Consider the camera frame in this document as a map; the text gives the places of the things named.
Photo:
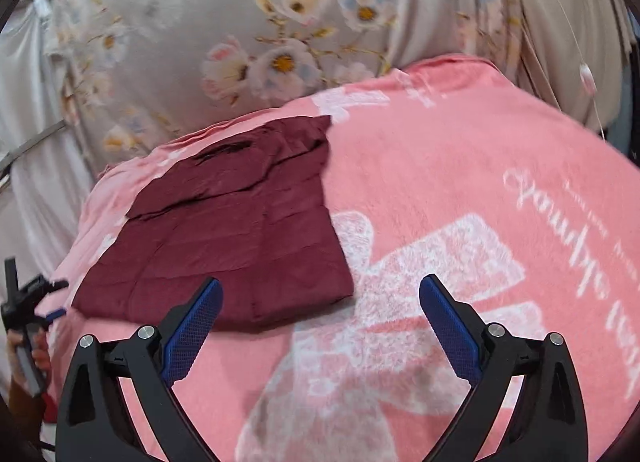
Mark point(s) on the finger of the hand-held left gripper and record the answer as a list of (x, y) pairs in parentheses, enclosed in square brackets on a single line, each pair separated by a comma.
[(54, 314), (52, 285)]

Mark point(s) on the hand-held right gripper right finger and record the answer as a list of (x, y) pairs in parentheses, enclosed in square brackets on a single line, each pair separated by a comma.
[(452, 327)]

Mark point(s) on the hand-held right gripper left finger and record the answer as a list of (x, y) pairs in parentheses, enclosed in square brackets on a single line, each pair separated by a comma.
[(192, 327)]

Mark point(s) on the maroon puffer jacket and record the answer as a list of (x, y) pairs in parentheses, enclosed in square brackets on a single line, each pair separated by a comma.
[(225, 242)]

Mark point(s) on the person's left forearm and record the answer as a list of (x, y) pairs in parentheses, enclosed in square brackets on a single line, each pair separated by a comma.
[(22, 407)]

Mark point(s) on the person's left hand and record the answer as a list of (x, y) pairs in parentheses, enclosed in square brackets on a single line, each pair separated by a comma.
[(40, 354)]

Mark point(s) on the red cloth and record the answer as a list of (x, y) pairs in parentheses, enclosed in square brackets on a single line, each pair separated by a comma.
[(51, 407)]

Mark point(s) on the grey metal band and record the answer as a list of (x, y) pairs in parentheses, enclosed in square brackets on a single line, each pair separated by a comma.
[(35, 142)]

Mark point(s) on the pink printed blanket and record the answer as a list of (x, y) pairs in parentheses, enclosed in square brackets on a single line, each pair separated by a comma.
[(450, 167)]

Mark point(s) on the white satin curtain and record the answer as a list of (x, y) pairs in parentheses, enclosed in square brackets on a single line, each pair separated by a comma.
[(30, 92)]

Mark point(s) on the grey floral bed sheet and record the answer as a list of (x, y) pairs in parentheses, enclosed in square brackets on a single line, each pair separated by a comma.
[(200, 17)]

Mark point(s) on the beige curtain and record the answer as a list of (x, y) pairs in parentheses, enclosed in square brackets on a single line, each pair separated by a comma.
[(560, 17)]

